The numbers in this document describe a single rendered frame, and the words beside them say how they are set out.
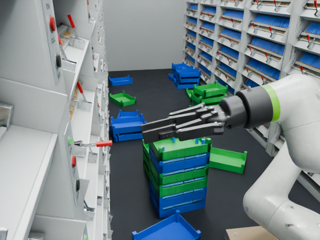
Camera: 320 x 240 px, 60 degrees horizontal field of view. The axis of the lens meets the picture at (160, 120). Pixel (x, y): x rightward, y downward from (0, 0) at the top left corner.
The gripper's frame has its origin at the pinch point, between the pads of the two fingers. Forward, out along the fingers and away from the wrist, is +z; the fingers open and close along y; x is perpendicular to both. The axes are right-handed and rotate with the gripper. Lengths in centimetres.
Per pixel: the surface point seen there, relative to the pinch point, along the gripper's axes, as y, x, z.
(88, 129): 13.3, -1.8, 17.0
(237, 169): 99, -101, -60
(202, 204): 69, -95, -23
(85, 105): 25.8, 0.4, 17.9
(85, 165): -4.0, -1.8, 16.9
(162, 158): 65, -52, -5
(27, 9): -25.1, 30.1, 11.7
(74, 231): -25.5, 1.4, 16.2
